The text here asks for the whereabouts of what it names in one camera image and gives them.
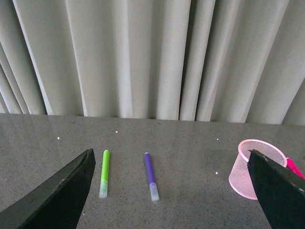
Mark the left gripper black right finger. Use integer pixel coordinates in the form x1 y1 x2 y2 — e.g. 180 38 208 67
247 149 305 229

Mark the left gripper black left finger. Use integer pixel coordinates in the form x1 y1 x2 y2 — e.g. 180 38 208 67
0 149 96 229

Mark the pink marker pen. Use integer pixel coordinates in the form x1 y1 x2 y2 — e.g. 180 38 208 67
286 158 305 179

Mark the purple marker pen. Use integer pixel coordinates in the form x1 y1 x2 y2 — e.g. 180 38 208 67
144 152 160 202

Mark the pink mesh cup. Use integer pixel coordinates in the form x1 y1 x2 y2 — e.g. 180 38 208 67
229 139 287 200

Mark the green marker pen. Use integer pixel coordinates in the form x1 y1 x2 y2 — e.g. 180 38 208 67
99 150 110 198

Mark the white pleated curtain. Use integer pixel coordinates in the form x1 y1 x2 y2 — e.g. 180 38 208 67
0 0 305 125

